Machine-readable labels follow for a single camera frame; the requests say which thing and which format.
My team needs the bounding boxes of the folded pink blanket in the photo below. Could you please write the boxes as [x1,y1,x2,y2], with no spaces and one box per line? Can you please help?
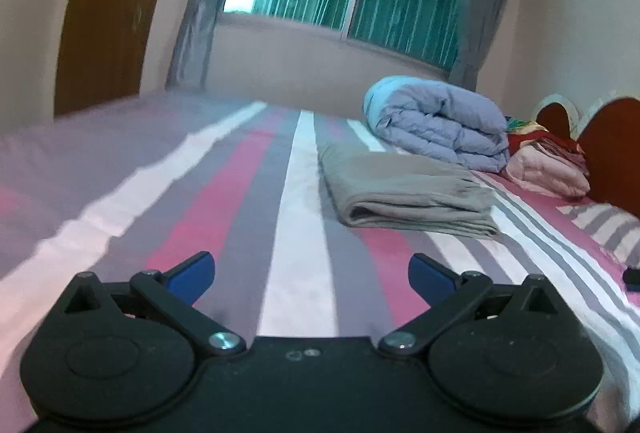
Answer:
[502,143,592,198]

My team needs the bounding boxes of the brown wooden door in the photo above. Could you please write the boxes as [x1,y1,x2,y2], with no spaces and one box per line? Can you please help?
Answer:
[54,0,188,116]

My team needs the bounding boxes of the folded blue quilt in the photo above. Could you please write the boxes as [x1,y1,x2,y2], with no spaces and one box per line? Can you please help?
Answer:
[363,75,511,174]

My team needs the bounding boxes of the red-brown wooden headboard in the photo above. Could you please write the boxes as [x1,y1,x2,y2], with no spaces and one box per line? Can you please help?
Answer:
[535,95,640,219]

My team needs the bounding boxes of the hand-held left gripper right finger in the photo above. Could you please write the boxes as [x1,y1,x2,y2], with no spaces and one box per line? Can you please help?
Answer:
[378,253,563,356]

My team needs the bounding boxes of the grey-beige pants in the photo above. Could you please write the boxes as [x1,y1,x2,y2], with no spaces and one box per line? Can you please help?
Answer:
[318,142,502,241]

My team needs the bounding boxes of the striped pillow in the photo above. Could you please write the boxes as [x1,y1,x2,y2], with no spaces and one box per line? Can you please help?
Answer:
[557,203,640,266]

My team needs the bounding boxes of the grey-blue curtain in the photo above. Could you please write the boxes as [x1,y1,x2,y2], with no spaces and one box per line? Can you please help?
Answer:
[447,0,521,88]
[167,0,241,91]

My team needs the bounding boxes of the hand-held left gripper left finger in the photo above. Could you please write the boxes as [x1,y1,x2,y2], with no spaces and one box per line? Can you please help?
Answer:
[60,251,247,356]

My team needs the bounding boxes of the red patterned cloth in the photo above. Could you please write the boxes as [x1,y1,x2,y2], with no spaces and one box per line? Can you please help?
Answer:
[504,115,588,164]

